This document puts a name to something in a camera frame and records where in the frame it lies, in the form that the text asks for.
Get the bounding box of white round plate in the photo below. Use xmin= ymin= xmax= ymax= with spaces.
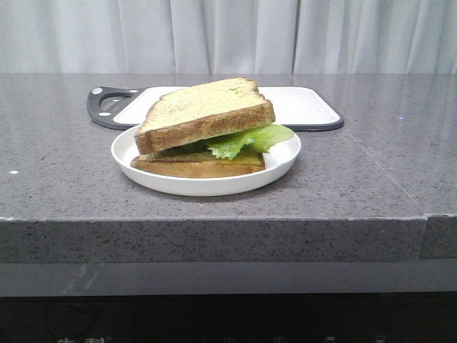
xmin=111 ymin=126 xmax=301 ymax=197

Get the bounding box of bread slice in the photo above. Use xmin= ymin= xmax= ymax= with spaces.
xmin=134 ymin=77 xmax=276 ymax=154
xmin=130 ymin=147 xmax=266 ymax=179

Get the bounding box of black appliance front panel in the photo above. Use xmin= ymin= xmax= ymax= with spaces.
xmin=1 ymin=292 xmax=456 ymax=342

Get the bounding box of white cutting board grey rim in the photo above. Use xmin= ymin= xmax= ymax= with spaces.
xmin=86 ymin=86 xmax=344 ymax=131

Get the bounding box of green lettuce leaf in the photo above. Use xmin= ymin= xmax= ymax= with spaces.
xmin=178 ymin=123 xmax=296 ymax=161

